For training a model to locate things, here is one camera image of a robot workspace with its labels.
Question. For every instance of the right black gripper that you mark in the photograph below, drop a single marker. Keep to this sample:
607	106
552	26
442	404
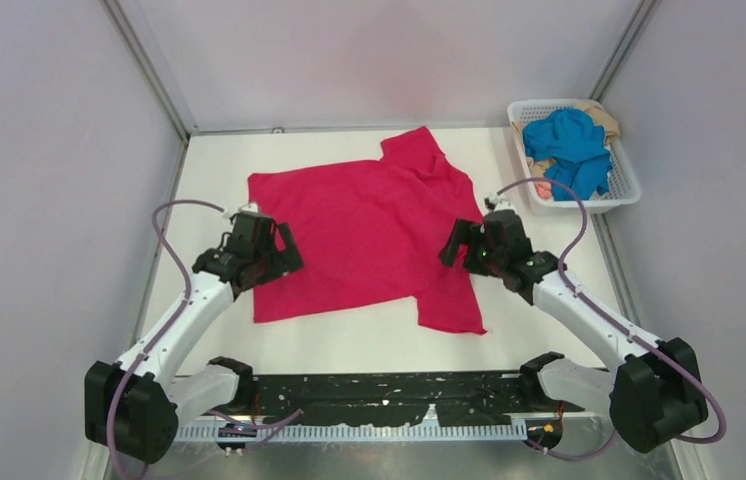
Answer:
464	233

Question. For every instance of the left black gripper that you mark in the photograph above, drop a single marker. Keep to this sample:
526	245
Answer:
288	260

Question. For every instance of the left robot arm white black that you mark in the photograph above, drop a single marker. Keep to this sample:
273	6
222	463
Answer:
168	358

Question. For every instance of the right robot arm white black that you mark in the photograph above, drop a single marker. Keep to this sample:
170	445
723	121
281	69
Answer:
611	344

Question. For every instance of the salmon pink t shirt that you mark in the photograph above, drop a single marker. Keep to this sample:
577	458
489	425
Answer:
543	189

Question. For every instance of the beige t shirt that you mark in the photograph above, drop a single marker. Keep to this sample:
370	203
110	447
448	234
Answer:
599	116

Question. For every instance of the blue t shirt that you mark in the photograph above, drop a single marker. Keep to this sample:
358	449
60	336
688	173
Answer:
582	163

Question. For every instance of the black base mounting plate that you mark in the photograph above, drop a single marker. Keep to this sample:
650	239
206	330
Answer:
471	398

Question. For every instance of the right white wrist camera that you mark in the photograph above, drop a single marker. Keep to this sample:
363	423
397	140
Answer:
495	202

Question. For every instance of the aluminium frame rail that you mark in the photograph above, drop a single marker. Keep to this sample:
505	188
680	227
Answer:
640	403

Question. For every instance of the white slotted cable duct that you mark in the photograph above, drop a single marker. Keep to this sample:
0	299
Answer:
429	430

